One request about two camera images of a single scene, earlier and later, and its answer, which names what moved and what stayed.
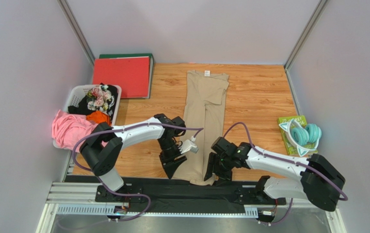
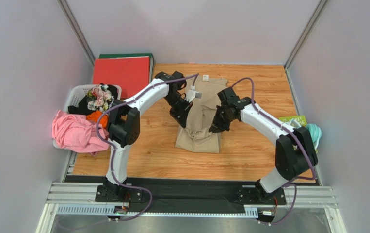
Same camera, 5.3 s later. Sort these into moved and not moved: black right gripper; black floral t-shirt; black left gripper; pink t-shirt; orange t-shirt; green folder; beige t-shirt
Moved: black right gripper; black left gripper; beige t-shirt
Not moved: pink t-shirt; green folder; orange t-shirt; black floral t-shirt
